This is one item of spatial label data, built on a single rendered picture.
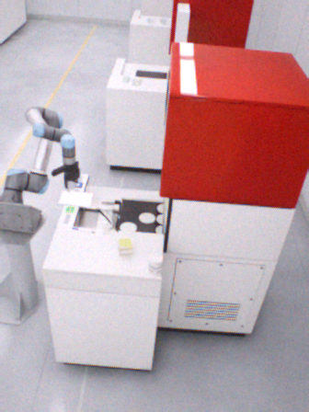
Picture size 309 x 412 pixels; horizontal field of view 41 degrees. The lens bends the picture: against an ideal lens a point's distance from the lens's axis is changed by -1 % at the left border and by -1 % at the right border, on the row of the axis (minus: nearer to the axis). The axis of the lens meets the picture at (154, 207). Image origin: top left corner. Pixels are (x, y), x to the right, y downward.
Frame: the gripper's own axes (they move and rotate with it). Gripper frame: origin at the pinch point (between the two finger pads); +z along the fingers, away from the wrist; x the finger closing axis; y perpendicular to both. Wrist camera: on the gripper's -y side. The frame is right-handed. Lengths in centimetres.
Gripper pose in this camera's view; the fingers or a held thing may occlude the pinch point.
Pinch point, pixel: (67, 190)
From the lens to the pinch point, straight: 250.8
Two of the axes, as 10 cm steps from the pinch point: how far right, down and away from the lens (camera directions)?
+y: 10.0, 0.8, 0.0
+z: -0.7, 7.9, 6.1
